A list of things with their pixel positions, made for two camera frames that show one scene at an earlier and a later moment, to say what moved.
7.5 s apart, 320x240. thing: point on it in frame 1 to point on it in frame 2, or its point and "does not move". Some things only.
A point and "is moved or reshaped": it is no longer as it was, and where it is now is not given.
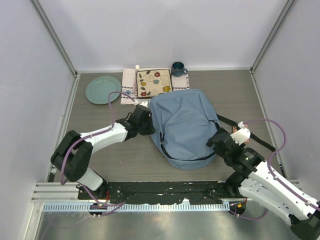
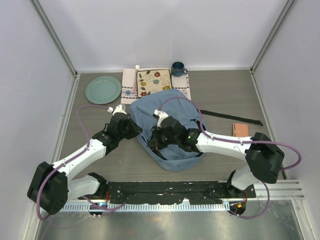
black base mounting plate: [195, 192] does not move
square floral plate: [151, 82] does not move
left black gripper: [151, 130] to [135, 129]
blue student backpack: [184, 120] is moved or reshaped
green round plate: [98, 88] does not move
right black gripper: [217, 152] to [155, 142]
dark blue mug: [177, 69] does not move
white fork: [137, 68] does not move
